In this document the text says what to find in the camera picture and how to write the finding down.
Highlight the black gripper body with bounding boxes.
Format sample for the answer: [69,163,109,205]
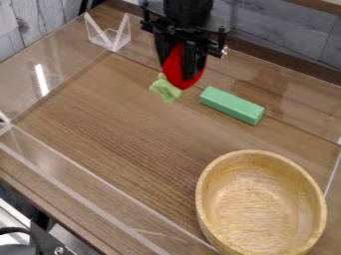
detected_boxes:
[140,4,230,58]

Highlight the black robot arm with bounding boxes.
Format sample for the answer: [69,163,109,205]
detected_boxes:
[139,0,230,82]

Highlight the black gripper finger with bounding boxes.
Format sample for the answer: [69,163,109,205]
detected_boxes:
[155,33,175,65]
[182,41,206,81]

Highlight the green rectangular block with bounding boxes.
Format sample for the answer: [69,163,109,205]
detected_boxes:
[198,87,265,126]

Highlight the wooden bowl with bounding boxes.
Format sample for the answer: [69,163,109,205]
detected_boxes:
[195,149,327,255]

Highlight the clear acrylic corner bracket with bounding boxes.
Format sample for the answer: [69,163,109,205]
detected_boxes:
[84,13,131,52]

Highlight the red plush strawberry green leaves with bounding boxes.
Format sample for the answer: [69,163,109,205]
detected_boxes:
[150,44,203,103]

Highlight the black metal stand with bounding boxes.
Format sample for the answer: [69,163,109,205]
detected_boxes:
[0,180,72,255]

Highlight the clear acrylic front wall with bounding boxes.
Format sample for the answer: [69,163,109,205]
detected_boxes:
[0,113,223,255]

